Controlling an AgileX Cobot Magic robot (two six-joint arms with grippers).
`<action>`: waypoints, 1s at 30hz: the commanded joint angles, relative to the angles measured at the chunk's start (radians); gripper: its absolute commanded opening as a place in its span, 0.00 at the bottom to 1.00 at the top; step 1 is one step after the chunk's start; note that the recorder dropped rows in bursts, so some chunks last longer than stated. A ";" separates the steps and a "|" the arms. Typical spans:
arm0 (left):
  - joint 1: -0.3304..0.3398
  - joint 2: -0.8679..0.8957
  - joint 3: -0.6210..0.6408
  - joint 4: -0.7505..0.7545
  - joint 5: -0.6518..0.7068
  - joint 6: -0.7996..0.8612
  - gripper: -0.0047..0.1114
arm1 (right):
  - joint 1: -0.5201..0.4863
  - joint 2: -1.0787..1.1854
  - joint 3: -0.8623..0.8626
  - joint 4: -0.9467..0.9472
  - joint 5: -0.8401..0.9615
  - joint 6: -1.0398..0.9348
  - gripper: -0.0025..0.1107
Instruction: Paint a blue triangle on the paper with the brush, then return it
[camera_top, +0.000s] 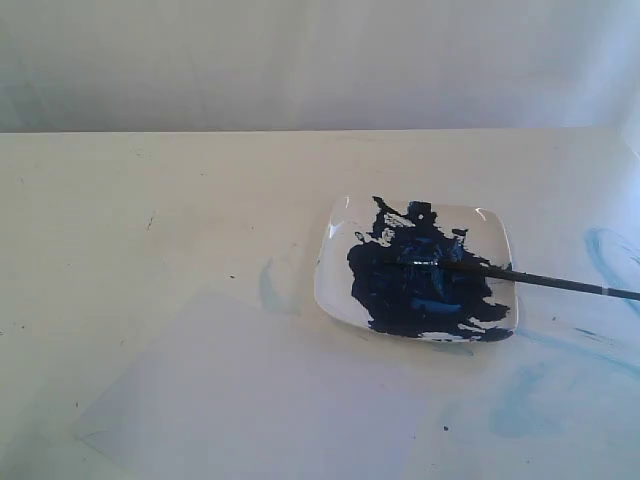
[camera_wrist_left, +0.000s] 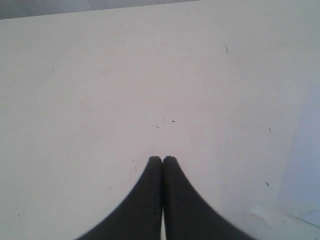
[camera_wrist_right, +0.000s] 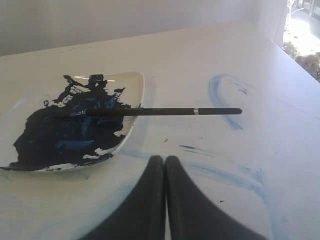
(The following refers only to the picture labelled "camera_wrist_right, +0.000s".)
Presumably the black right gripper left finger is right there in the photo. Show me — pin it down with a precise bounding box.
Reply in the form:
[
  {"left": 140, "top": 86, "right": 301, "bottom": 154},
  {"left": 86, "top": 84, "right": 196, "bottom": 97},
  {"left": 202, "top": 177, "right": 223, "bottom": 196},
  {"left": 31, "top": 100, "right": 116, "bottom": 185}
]
[{"left": 82, "top": 155, "right": 166, "bottom": 240}]

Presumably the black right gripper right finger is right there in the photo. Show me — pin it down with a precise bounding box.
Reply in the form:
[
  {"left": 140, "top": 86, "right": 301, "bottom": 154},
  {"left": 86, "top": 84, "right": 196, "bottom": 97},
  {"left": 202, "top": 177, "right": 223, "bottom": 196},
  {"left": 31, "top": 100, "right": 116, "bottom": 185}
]
[{"left": 165, "top": 155, "right": 266, "bottom": 240}]

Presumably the black paintbrush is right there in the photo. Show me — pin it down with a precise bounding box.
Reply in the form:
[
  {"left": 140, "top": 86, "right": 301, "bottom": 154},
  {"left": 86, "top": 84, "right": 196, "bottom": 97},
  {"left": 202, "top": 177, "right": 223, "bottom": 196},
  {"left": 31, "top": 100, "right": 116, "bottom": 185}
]
[{"left": 53, "top": 107, "right": 243, "bottom": 119}]

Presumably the white plate with blue paint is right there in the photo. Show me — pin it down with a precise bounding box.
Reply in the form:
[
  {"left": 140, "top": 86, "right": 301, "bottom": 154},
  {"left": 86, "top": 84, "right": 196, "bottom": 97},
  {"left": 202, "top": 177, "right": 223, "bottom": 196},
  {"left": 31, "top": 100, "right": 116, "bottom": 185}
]
[{"left": 0, "top": 72, "right": 145, "bottom": 172}]

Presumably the brown teddy bear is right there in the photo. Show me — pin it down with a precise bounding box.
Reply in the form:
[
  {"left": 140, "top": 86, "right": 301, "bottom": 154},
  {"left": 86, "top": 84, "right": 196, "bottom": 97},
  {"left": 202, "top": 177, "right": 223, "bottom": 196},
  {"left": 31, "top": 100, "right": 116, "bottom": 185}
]
[{"left": 294, "top": 52, "right": 320, "bottom": 82}]

